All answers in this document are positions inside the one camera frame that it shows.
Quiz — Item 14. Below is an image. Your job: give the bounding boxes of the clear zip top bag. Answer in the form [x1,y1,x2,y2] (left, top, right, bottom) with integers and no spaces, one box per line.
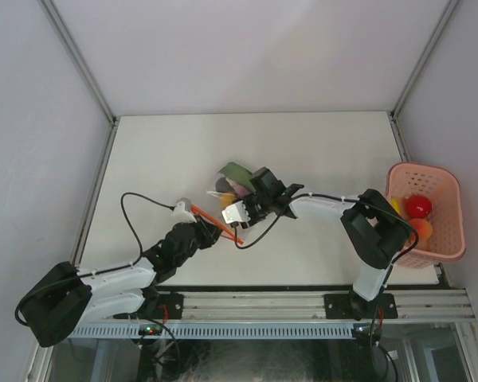
[190,161,264,246]

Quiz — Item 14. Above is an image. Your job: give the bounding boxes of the wrinkled yellow fake fruit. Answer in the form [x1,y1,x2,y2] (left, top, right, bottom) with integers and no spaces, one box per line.
[220,193,237,208]

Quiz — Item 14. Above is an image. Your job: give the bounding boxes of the yellow fake banana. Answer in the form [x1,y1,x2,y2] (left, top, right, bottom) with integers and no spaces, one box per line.
[390,197,402,214]

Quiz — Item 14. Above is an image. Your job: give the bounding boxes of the red fake apple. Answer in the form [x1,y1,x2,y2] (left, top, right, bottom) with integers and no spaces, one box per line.
[404,194,433,219]

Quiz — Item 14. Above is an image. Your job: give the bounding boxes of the orange fake peach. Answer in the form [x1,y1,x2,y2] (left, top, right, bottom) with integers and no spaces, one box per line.
[409,218,433,244]

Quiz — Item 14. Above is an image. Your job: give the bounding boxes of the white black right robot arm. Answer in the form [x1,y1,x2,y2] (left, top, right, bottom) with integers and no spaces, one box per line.
[222,167,413,320]

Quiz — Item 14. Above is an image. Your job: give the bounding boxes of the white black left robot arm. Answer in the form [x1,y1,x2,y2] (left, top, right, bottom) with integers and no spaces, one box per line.
[14,219,222,348]

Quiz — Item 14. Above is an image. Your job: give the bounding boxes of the purple fake eggplant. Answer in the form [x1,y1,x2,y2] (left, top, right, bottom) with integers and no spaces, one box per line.
[215,177,251,198]

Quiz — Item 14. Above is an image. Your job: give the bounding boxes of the pink plastic basket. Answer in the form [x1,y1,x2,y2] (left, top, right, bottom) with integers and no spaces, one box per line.
[386,162,465,269]

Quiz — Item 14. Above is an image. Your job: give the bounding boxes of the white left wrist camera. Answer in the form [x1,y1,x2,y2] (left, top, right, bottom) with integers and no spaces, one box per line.
[172,198,197,224]

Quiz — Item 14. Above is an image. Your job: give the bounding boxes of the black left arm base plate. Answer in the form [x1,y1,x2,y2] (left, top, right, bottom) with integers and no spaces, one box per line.
[141,293,184,321]

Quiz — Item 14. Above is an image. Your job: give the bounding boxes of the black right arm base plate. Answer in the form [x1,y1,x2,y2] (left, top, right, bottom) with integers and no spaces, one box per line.
[323,290,398,321]

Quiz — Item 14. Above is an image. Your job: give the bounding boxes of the perforated grey cable duct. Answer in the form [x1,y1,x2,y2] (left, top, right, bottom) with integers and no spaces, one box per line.
[69,321,355,340]

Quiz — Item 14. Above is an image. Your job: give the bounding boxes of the aluminium corner frame post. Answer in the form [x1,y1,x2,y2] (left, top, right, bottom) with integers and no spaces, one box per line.
[390,0,462,122]

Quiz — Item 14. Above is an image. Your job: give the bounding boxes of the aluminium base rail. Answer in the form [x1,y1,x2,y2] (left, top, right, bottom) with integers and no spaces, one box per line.
[75,290,475,322]

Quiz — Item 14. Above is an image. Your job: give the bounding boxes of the left aluminium corner post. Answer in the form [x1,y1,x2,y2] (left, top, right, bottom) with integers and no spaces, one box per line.
[37,0,116,127]

